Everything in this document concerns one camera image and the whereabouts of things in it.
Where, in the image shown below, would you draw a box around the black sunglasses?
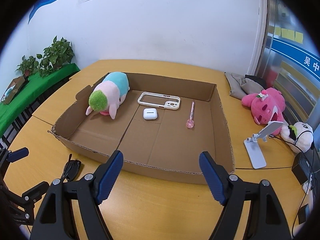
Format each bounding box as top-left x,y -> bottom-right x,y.
60,154 -> 81,182

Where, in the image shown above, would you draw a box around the pink transparent pen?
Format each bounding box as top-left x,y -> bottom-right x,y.
186,101 -> 195,129

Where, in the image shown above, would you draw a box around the white earbuds case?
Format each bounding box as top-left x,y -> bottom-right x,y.
143,108 -> 158,120

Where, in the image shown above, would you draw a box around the clear white phone case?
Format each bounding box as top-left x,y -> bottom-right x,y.
137,92 -> 181,111

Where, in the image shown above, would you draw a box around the black power adapter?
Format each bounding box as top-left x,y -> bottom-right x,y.
291,153 -> 312,185

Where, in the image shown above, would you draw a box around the brown tissue box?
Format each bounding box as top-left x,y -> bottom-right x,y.
1,76 -> 25,105

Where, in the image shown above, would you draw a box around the green tablecloth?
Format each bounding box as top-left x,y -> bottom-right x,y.
0,63 -> 80,136

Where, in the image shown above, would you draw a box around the white phone stand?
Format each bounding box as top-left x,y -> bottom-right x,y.
243,121 -> 284,170

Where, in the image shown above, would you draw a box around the white panda plush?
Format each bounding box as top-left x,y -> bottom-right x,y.
280,122 -> 313,154

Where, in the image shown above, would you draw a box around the small green potted plant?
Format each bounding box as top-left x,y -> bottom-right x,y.
16,55 -> 39,76

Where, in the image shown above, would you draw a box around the large green potted plant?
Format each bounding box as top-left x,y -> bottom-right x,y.
36,36 -> 74,77

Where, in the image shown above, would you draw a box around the pink strawberry bear plush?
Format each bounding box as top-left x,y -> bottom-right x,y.
241,88 -> 286,125

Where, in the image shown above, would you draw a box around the green pink blue plush toy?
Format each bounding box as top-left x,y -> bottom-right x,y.
86,72 -> 130,120

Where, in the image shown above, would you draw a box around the brown cardboard box tray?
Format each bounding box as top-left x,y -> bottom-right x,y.
50,73 -> 234,184

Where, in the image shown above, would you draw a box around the grey folded cloth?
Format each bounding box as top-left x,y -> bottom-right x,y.
225,72 -> 264,100

